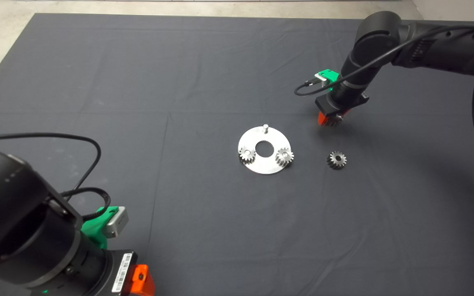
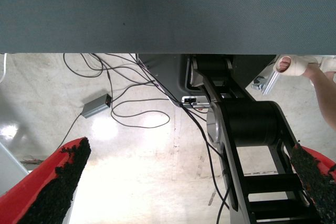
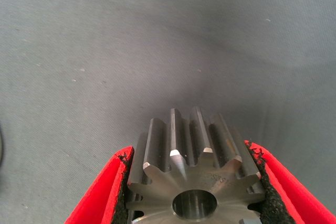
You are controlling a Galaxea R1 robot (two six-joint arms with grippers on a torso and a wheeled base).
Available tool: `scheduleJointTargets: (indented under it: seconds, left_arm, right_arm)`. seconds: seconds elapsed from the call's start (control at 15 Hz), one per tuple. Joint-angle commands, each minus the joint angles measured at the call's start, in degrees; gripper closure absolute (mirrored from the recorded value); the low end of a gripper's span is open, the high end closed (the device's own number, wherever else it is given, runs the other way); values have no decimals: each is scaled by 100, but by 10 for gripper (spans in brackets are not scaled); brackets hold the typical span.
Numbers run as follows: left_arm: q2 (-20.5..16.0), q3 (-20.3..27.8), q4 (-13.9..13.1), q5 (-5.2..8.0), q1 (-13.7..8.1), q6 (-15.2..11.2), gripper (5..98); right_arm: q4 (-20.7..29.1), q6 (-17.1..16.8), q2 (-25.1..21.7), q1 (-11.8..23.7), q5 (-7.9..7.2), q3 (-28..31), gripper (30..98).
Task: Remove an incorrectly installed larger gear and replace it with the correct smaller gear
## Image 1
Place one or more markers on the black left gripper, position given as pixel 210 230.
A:
pixel 118 273

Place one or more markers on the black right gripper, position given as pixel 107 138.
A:
pixel 342 106

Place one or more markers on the large steel gear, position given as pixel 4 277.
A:
pixel 335 121

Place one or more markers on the small steel gear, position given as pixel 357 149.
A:
pixel 331 161
pixel 280 160
pixel 242 156

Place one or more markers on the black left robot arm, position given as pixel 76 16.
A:
pixel 10 218

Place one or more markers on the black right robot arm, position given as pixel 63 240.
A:
pixel 434 45

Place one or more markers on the round metal plate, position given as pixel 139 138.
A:
pixel 263 166

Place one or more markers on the dark grey table cloth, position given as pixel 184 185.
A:
pixel 204 213

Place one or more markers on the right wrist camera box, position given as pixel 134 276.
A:
pixel 321 80

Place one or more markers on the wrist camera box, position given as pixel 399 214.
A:
pixel 116 221
pixel 321 80

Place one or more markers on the right wrist green camera mount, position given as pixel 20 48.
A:
pixel 330 75

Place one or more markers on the wrist green camera mount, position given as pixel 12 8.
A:
pixel 94 228
pixel 330 75

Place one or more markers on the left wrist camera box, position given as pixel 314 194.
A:
pixel 116 221

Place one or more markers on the left wrist green camera mount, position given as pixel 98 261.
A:
pixel 94 228

